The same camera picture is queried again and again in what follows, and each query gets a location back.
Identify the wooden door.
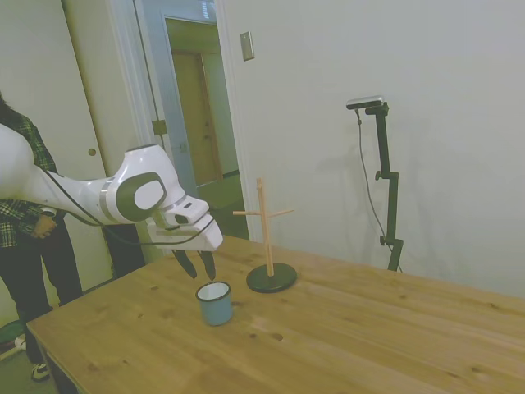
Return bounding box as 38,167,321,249
171,49,225,186

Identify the grey exterior camera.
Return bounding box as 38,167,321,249
345,94,387,112

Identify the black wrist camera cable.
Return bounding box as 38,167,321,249
43,168,216,247

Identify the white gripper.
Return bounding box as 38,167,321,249
163,209,224,282

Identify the black camera stand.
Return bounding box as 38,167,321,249
363,102,405,273

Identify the person in plaid shirt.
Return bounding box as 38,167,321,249
0,92,84,383

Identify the wooden mug tree black base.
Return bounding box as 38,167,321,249
232,177,298,294

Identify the person's hand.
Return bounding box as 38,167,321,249
31,213,57,241

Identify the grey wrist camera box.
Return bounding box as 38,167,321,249
146,221,199,248

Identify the blue enamel mug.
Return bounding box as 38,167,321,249
194,281,233,328

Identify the metal wall switch plate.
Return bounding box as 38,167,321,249
239,30,256,63

